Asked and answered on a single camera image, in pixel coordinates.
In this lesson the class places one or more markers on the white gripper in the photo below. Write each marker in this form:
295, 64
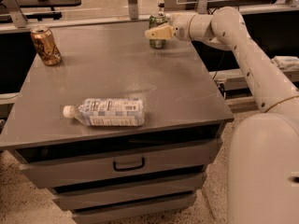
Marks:
179, 27

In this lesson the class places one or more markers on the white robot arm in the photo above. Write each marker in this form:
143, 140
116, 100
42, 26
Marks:
263, 163

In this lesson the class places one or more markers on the blue label plastic bottle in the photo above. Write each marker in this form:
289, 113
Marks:
107, 112

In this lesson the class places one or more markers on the brown soda can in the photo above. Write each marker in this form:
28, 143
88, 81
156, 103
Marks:
45, 45

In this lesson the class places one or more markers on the grey drawer cabinet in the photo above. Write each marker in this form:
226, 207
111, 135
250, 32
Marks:
118, 129

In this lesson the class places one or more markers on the black drawer handle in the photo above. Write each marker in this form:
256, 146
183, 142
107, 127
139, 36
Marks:
128, 166

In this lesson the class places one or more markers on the metal railing frame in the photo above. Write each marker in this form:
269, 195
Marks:
20, 15

